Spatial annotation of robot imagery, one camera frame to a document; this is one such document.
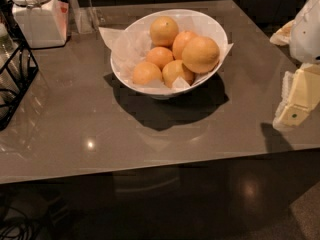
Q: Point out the top orange in bowl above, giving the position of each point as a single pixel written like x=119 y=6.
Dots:
x=163 y=31

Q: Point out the white jar with clamp lid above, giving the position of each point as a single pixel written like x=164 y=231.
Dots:
x=42 y=22

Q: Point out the white paper bowl liner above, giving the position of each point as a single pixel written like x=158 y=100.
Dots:
x=128 y=49

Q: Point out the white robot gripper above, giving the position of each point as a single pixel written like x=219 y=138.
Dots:
x=307 y=34

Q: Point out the front left orange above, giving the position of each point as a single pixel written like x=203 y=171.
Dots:
x=146 y=72

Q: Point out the front middle orange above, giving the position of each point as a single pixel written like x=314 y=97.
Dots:
x=174 y=70

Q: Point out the black wire rack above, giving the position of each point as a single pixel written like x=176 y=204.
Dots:
x=18 y=66

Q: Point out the middle back orange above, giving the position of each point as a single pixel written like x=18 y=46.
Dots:
x=180 y=42

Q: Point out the white ceramic bowl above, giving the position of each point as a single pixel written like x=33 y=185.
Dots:
x=203 y=21

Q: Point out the large orange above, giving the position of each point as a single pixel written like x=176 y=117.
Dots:
x=201 y=54

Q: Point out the centre small orange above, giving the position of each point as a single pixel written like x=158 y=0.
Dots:
x=160 y=56

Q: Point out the clear acrylic stand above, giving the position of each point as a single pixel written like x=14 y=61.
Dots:
x=85 y=18

